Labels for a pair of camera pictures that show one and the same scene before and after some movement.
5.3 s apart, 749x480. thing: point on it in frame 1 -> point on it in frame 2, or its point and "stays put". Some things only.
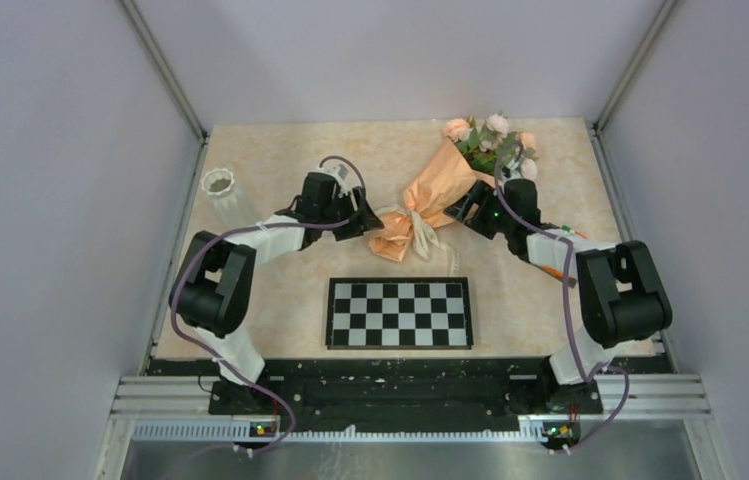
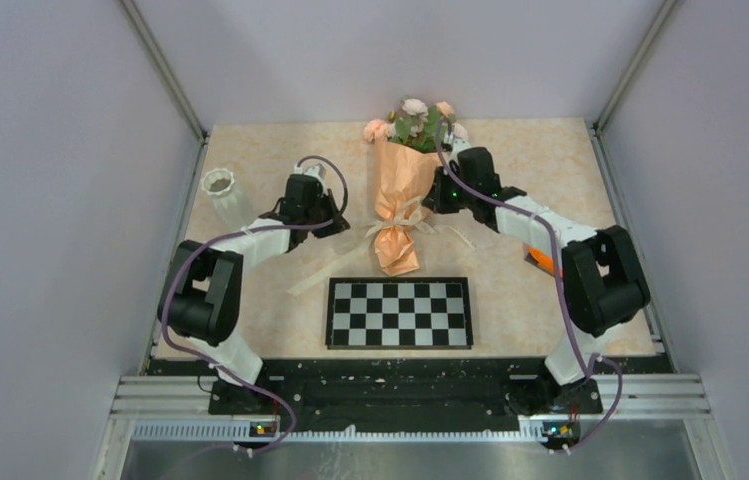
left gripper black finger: [365, 218] -> [339, 223]
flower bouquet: [477, 150] -> [406, 153]
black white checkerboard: [399, 313] stays put
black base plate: [403, 391] stays put
